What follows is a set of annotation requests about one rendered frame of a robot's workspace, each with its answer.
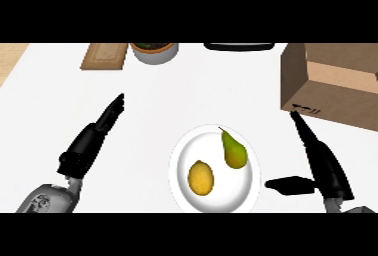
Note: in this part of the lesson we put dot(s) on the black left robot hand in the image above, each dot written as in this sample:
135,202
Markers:
83,150

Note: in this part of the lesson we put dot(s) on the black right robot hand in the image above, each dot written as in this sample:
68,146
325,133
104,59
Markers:
325,166

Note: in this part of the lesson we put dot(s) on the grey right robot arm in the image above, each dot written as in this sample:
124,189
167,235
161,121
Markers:
344,206

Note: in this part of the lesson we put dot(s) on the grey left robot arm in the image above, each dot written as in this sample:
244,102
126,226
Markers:
49,199

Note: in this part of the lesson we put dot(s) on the green pear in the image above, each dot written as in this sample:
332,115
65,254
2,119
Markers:
233,151

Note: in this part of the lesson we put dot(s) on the white oval plate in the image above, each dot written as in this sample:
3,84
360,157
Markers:
214,168

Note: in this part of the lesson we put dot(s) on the brown cardboard box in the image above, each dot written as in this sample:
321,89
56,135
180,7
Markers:
334,83

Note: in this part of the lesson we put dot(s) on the yellow lemon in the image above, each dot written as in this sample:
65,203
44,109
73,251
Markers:
201,178

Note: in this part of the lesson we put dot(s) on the brown wooden cutting board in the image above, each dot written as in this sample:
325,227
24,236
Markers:
104,56

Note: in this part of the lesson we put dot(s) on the grey plant pot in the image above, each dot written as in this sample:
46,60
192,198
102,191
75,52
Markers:
155,54

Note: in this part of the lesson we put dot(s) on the black flat appliance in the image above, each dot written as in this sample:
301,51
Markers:
238,46

